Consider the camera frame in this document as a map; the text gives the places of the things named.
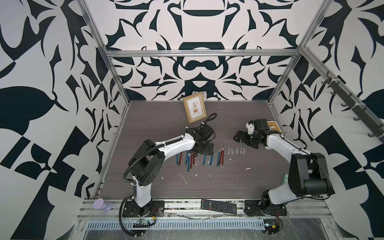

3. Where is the white box with wooden lid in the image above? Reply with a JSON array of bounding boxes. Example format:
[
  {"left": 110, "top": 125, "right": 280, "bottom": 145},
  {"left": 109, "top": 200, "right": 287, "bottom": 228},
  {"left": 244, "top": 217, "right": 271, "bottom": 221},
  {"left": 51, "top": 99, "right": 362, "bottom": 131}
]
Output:
[{"left": 267, "top": 121, "right": 282, "bottom": 133}]

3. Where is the black remote control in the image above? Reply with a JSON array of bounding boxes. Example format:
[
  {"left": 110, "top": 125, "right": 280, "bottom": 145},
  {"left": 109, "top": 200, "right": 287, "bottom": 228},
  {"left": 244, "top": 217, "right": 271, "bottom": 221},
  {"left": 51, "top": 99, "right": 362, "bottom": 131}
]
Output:
[{"left": 201, "top": 199, "right": 237, "bottom": 215}]

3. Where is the red knife capped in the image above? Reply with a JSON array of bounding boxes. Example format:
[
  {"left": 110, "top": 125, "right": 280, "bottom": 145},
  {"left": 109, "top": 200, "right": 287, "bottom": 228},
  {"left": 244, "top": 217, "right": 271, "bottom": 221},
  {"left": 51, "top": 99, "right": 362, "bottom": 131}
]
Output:
[{"left": 190, "top": 153, "right": 195, "bottom": 169}]

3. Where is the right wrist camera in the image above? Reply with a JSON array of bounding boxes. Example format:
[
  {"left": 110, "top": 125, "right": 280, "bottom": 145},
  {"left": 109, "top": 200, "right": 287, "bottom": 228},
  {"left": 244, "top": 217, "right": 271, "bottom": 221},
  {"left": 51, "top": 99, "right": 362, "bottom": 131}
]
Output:
[{"left": 246, "top": 123, "right": 255, "bottom": 136}]

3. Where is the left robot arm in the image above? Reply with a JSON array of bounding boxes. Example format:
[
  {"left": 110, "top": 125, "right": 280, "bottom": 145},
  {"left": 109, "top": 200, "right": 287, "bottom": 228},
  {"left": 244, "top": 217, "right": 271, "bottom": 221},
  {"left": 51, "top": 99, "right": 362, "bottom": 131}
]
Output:
[{"left": 122, "top": 124, "right": 216, "bottom": 208}]

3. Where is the red carving knife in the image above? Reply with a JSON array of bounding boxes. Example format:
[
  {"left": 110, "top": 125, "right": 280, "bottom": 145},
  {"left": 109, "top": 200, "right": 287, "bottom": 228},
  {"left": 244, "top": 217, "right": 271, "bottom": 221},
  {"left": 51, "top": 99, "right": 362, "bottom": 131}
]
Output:
[
  {"left": 218, "top": 147, "right": 224, "bottom": 166},
  {"left": 221, "top": 146, "right": 225, "bottom": 166}
]

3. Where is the white cable duct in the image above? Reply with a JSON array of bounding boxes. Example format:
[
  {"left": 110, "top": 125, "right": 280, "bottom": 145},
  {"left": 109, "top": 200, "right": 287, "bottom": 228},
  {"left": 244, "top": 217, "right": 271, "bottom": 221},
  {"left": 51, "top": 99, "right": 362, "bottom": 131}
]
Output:
[{"left": 87, "top": 219, "right": 265, "bottom": 231}]

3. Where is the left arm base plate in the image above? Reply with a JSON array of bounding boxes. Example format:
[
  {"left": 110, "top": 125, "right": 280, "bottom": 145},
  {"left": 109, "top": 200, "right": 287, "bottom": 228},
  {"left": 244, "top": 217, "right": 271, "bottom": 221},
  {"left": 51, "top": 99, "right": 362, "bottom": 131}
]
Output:
[{"left": 122, "top": 201, "right": 165, "bottom": 218}]

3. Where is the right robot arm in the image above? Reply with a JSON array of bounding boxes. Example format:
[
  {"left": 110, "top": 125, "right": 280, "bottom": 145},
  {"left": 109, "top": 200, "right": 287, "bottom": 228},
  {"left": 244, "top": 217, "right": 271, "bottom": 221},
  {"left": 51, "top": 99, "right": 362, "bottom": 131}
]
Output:
[{"left": 233, "top": 119, "right": 334, "bottom": 214}]

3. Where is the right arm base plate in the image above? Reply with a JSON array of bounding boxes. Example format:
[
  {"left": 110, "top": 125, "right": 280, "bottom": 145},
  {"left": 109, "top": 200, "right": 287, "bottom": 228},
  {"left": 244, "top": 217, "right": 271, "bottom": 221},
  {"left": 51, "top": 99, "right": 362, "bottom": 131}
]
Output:
[{"left": 244, "top": 200, "right": 288, "bottom": 217}]

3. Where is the black wall hook rail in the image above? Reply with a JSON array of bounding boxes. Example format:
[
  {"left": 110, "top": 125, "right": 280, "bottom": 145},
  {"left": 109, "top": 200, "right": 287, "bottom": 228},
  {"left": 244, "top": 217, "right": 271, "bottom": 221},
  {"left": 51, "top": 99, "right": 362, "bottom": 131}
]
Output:
[{"left": 322, "top": 71, "right": 384, "bottom": 144}]

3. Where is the wooden picture frame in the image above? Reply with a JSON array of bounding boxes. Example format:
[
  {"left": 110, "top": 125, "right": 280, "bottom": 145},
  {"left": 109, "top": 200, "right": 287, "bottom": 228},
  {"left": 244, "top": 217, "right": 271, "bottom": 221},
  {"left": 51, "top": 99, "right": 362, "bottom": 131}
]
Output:
[{"left": 183, "top": 93, "right": 207, "bottom": 124}]

